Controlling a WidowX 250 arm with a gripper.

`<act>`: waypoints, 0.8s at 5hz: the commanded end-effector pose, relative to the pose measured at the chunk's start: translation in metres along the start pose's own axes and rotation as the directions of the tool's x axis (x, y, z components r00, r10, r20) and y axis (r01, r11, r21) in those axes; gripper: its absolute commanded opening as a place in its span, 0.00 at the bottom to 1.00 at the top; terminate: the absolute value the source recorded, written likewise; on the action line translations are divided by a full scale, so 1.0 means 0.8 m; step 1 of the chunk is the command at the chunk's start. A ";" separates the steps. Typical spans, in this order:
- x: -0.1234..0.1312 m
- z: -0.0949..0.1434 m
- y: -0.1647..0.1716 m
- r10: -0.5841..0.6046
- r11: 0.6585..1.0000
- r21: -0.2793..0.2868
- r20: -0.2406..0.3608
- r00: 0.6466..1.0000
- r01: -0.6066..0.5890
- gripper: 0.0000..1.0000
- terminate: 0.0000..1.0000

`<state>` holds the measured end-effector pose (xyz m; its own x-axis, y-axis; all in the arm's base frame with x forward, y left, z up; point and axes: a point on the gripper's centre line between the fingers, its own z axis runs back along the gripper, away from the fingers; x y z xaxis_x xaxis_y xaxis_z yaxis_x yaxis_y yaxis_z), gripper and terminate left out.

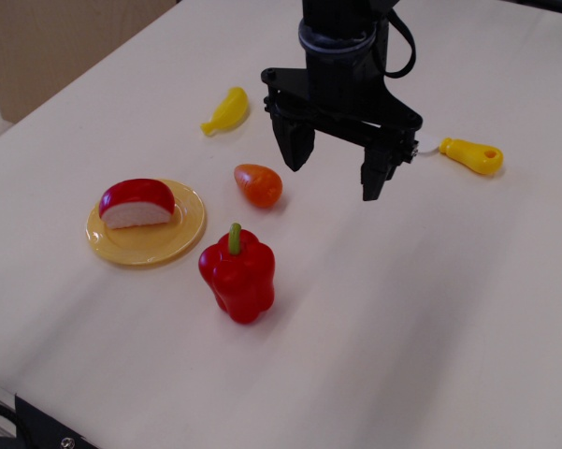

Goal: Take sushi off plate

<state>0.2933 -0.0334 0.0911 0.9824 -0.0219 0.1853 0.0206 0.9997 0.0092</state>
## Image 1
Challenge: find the black cable at corner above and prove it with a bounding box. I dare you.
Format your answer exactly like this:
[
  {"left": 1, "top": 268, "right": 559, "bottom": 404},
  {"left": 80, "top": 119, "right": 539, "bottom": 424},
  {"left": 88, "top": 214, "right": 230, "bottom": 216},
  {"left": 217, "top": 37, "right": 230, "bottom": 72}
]
[{"left": 0, "top": 399, "right": 29, "bottom": 449}]

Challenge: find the red toy bell pepper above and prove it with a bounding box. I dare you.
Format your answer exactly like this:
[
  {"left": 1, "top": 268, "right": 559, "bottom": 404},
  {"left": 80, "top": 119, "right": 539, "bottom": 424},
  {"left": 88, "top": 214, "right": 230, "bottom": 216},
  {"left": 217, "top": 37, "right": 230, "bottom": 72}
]
[{"left": 198, "top": 223, "right": 276, "bottom": 325}]

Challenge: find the yellow toy banana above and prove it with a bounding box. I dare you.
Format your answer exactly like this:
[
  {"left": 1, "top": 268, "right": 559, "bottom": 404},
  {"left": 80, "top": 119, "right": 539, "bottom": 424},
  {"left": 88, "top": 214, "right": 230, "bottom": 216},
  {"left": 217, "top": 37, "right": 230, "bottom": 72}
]
[{"left": 200, "top": 86, "right": 249, "bottom": 136}]

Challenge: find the yellow plastic plate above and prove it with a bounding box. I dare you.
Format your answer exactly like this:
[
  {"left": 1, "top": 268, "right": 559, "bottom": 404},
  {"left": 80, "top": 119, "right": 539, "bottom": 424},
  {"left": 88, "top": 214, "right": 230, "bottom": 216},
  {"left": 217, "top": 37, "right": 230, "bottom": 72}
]
[{"left": 85, "top": 179, "right": 207, "bottom": 267}]

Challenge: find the black corner bracket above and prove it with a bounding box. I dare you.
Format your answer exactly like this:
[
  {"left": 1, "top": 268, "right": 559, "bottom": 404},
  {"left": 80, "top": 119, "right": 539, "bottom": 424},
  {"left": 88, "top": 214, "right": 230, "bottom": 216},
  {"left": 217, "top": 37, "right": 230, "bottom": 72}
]
[{"left": 15, "top": 396, "right": 97, "bottom": 449}]

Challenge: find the orange toy carrot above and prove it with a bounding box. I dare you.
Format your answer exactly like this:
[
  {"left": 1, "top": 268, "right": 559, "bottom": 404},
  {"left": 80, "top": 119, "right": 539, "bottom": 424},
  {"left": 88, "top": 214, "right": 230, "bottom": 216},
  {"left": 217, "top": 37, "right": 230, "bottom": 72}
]
[{"left": 234, "top": 164, "right": 283, "bottom": 209}]

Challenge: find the yellow handled toy knife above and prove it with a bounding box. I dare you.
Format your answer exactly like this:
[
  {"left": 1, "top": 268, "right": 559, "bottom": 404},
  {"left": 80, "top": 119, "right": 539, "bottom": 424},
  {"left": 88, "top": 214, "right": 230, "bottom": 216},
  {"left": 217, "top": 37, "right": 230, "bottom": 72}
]
[{"left": 417, "top": 134, "right": 504, "bottom": 176}]

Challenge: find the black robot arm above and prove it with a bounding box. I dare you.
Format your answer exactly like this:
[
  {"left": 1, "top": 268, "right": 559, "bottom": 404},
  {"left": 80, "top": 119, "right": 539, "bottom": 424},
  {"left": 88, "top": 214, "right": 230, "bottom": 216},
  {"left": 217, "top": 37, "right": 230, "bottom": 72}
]
[{"left": 261, "top": 1, "right": 423, "bottom": 201}]

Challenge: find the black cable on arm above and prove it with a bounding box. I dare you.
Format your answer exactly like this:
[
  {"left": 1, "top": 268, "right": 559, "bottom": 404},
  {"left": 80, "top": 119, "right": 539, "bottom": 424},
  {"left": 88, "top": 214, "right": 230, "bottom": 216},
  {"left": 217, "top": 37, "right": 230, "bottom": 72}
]
[{"left": 382, "top": 6, "right": 419, "bottom": 80}]

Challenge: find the red and white toy sushi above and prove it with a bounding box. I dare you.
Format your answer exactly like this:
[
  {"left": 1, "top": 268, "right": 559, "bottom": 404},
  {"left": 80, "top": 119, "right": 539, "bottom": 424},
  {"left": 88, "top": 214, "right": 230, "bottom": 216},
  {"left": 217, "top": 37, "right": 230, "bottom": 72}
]
[{"left": 98, "top": 179, "right": 176, "bottom": 229}]

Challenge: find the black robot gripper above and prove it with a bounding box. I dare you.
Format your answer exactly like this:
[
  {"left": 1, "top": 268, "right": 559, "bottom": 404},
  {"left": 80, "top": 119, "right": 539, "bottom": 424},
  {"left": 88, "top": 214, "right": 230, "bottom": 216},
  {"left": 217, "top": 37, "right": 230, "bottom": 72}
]
[{"left": 261, "top": 36, "right": 423, "bottom": 201}]

